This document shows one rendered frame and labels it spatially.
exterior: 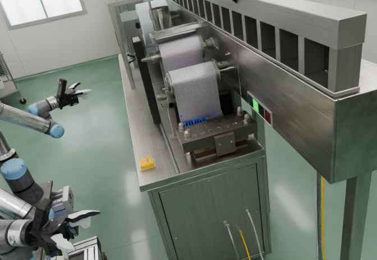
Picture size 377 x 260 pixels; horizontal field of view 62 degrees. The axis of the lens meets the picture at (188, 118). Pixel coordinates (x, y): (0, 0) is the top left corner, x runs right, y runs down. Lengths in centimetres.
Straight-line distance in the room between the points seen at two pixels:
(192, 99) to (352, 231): 94
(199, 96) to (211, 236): 80
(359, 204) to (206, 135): 73
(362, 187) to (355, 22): 65
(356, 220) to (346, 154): 43
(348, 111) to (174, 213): 108
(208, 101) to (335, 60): 94
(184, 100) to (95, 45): 569
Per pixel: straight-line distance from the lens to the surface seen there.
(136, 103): 244
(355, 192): 133
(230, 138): 161
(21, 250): 118
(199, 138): 158
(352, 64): 95
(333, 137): 101
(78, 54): 733
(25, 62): 754
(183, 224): 181
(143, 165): 168
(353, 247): 155
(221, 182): 170
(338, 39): 89
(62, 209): 198
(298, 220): 255
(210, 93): 171
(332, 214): 262
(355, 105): 100
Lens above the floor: 187
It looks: 28 degrees down
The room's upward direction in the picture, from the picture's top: 11 degrees counter-clockwise
